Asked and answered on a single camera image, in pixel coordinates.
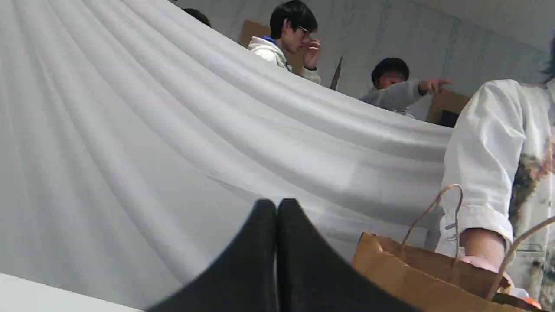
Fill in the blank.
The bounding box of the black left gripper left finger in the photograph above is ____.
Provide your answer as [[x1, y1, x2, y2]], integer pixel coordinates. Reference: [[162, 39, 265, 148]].
[[149, 199, 278, 312]]

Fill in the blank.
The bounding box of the bystander in white hoodie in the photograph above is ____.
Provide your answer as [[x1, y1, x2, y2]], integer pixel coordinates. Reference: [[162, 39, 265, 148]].
[[247, 0, 321, 85]]

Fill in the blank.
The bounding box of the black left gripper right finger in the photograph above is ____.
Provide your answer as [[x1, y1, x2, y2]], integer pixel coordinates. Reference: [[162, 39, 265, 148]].
[[276, 198, 417, 312]]

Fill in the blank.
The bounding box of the bystander with dark hair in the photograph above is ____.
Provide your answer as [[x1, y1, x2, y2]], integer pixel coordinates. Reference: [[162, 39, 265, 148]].
[[182, 8, 212, 28]]

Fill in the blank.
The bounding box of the white backdrop cloth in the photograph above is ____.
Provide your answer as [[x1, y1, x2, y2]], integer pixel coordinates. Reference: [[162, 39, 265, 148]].
[[1, 0, 451, 308]]

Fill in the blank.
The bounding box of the brown paper bag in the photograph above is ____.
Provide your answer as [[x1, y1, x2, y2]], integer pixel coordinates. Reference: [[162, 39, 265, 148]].
[[352, 217, 554, 312]]

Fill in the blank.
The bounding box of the bystander in grey top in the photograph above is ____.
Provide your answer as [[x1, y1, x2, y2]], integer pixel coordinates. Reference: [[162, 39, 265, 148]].
[[359, 58, 453, 119]]

